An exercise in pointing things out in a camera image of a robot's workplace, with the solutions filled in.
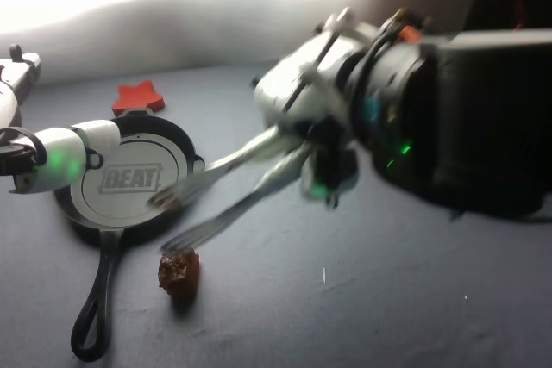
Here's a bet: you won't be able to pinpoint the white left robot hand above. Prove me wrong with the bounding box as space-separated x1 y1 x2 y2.
0 44 122 196

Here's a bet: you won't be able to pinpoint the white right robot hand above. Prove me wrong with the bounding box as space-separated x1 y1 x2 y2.
253 35 367 210

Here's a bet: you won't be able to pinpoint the metal tongs with taped handles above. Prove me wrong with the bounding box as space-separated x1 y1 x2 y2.
148 124 311 253

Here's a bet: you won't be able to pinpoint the brown meat chunk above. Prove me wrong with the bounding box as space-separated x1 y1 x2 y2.
157 249 202 299

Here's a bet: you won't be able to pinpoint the black cast iron skillet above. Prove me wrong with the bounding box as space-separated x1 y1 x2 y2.
53 109 207 363

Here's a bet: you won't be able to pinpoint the red star block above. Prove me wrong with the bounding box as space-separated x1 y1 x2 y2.
111 79 168 113

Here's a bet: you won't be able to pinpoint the white backdrop sheet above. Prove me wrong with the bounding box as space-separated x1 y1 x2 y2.
0 0 475 87

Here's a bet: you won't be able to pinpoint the grey table cloth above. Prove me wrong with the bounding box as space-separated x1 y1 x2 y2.
0 61 552 368

